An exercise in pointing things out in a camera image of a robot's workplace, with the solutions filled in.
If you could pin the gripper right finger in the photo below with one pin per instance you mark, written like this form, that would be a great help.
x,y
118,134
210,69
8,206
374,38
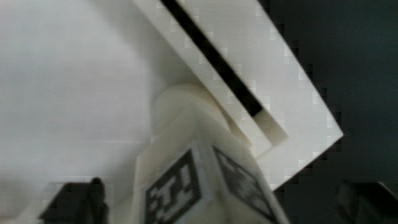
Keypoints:
x,y
366,203

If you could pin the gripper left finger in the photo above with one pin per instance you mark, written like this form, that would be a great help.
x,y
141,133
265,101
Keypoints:
x,y
79,206

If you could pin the white table leg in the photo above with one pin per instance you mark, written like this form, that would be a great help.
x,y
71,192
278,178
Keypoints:
x,y
199,184

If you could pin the white square table top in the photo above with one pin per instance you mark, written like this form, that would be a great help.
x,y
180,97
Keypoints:
x,y
86,65

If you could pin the white U-shaped fence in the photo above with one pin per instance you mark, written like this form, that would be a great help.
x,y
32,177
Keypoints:
x,y
224,37

